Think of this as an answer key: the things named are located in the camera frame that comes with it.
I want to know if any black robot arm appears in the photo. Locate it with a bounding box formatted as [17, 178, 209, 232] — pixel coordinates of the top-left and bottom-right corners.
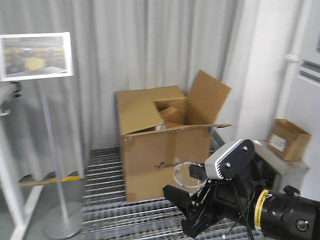
[163, 159, 320, 240]

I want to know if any large cardboard box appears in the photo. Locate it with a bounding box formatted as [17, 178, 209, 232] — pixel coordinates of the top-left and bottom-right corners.
[115, 70, 231, 202]

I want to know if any white frame table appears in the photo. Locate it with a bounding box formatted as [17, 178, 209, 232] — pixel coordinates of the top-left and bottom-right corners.
[0, 108, 44, 240]

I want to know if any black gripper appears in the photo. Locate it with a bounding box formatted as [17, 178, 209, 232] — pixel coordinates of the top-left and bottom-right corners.
[162, 159, 266, 238]

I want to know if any sign stand with picture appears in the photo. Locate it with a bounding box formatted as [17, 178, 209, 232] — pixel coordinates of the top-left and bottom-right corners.
[0, 32, 82, 240]

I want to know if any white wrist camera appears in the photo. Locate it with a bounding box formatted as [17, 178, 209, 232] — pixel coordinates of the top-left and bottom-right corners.
[204, 139, 255, 180]

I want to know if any small cardboard box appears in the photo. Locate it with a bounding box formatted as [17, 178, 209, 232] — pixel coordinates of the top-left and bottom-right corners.
[266, 118, 312, 162]

